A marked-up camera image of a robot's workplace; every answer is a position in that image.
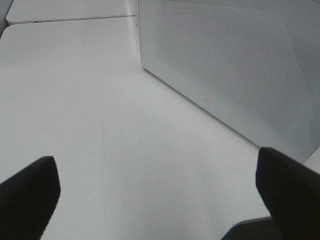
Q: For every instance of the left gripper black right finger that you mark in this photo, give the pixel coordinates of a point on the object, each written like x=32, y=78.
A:
x=291, y=193

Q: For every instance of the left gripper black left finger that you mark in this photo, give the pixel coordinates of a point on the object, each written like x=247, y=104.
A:
x=28, y=200

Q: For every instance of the white microwave door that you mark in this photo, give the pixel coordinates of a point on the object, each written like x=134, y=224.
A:
x=253, y=64

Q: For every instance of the white neighbouring table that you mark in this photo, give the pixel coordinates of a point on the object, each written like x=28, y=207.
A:
x=38, y=11

